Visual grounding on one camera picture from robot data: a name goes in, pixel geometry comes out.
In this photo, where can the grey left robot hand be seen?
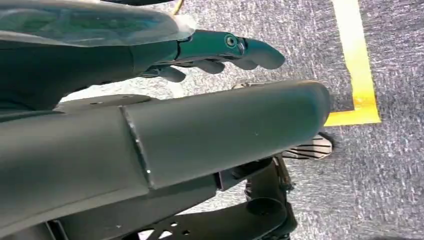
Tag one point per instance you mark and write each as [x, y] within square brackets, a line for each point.
[215, 132]

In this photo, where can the ribbed robot right foot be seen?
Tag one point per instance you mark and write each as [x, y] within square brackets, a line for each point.
[314, 149]

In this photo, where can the yellow floor tape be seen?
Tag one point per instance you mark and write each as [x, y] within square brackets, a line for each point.
[357, 66]

